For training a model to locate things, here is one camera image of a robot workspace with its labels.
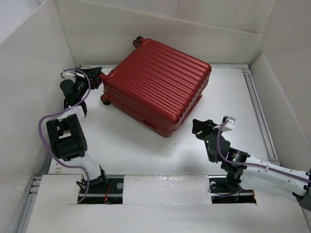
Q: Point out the red hard-shell suitcase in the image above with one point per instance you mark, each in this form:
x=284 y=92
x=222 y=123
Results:
x=156 y=85

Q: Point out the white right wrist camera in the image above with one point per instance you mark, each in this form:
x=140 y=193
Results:
x=229 y=123

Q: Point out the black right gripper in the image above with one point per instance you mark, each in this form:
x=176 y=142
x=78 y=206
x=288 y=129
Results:
x=205 y=126

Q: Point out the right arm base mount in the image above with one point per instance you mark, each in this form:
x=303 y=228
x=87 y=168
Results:
x=222 y=194

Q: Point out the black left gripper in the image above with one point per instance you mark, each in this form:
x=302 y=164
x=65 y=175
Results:
x=95 y=75

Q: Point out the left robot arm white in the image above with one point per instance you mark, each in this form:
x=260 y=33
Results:
x=67 y=141

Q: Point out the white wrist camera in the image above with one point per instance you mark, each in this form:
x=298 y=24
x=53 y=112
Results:
x=69 y=74
x=229 y=123

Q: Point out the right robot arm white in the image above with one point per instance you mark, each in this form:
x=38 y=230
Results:
x=246 y=172

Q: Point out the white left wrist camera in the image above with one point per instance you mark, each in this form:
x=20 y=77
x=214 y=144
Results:
x=69 y=74

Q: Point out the white foam cover panel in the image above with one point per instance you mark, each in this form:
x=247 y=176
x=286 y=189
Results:
x=166 y=189

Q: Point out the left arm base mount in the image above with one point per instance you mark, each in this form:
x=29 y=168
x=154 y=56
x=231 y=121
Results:
x=107 y=194

